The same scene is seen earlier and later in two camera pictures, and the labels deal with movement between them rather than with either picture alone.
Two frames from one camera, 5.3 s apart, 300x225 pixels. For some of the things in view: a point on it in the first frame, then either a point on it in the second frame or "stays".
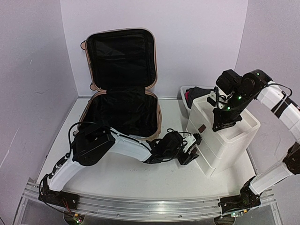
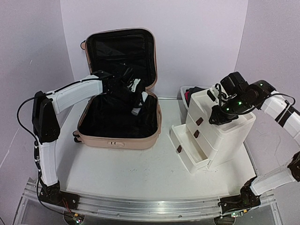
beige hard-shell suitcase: (123, 63) stays
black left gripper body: (186, 160) to (126, 99)
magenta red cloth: (186, 95) stays
